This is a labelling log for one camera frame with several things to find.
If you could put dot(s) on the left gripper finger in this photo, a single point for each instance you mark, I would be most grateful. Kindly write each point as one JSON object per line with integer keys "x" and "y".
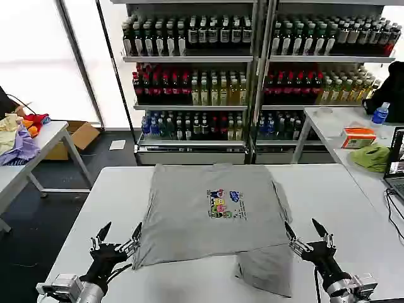
{"x": 135, "y": 236}
{"x": 102, "y": 235}

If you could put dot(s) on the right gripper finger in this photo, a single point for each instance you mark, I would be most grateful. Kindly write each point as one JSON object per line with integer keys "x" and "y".
{"x": 322, "y": 232}
{"x": 292, "y": 236}

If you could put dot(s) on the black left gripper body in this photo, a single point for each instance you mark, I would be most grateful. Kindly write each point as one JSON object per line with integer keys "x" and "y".
{"x": 102, "y": 259}

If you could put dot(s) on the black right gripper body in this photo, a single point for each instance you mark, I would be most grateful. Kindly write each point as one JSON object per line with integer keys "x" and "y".
{"x": 323, "y": 257}

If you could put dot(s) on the grey printed shirt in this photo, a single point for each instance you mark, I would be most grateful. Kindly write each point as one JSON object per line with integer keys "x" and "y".
{"x": 189, "y": 227}

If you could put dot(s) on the white desk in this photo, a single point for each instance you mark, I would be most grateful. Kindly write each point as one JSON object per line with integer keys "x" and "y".
{"x": 369, "y": 189}

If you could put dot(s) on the green cloth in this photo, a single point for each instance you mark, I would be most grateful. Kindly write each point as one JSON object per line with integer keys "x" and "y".
{"x": 372, "y": 158}

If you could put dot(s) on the white flat sheet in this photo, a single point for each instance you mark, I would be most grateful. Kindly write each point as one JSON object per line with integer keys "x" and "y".
{"x": 117, "y": 145}

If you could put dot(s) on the orange tissue box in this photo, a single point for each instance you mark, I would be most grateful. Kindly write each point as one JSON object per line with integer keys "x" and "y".
{"x": 358, "y": 139}

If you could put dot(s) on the brown cardboard box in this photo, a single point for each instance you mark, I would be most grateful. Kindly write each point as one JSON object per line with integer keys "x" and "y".
{"x": 80, "y": 135}

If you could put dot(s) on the black laptop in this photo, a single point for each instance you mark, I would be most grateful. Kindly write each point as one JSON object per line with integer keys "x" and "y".
{"x": 396, "y": 158}

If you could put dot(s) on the white side table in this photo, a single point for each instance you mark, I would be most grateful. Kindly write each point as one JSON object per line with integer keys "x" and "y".
{"x": 328, "y": 126}

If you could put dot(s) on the white table with grey legs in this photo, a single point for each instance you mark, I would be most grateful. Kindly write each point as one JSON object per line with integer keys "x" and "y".
{"x": 47, "y": 132}

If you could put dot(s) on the purple cloth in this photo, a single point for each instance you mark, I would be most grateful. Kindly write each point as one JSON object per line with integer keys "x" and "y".
{"x": 22, "y": 148}

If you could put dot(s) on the blue capped water bottle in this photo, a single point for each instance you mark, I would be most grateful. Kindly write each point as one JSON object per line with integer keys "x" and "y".
{"x": 379, "y": 115}

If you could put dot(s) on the red orange cloth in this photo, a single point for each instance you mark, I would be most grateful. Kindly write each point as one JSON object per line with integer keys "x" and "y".
{"x": 33, "y": 120}

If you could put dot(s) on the pale yellow cloth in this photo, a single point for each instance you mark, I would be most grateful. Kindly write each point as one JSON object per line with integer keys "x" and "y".
{"x": 8, "y": 135}

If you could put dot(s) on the shelf rack with bottles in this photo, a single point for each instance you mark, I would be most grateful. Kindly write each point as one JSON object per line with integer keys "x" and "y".
{"x": 315, "y": 79}
{"x": 189, "y": 79}

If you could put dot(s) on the black bag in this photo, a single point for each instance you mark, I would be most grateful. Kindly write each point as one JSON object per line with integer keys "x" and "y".
{"x": 391, "y": 94}

